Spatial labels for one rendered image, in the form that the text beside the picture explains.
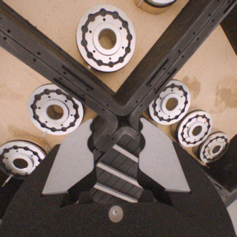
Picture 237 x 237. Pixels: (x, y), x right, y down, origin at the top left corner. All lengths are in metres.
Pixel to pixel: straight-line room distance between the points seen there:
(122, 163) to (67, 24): 0.34
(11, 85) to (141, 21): 0.28
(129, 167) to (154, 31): 0.34
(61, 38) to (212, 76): 0.35
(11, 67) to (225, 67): 0.48
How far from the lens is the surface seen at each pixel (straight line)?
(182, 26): 0.24
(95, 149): 0.19
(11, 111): 0.32
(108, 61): 0.23
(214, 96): 0.40
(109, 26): 0.23
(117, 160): 0.35
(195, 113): 0.33
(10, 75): 0.31
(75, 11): 0.28
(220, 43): 0.39
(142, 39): 0.28
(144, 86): 0.17
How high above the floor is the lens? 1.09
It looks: 67 degrees down
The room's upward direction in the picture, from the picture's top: 154 degrees clockwise
